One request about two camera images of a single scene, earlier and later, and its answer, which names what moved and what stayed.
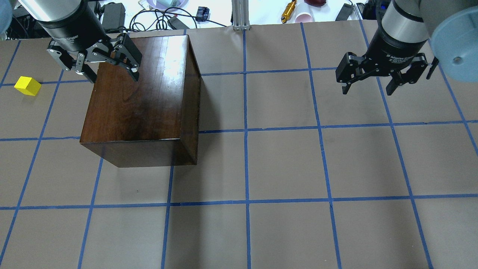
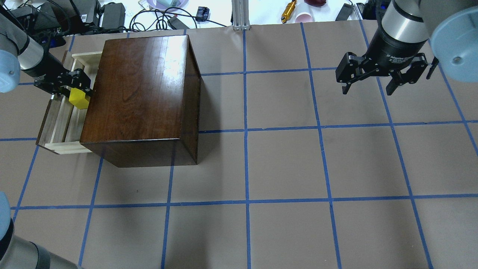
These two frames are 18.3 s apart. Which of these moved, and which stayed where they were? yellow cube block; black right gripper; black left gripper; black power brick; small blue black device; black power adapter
Moved: black left gripper; yellow cube block
Stayed: black power brick; small blue black device; black power adapter; black right gripper
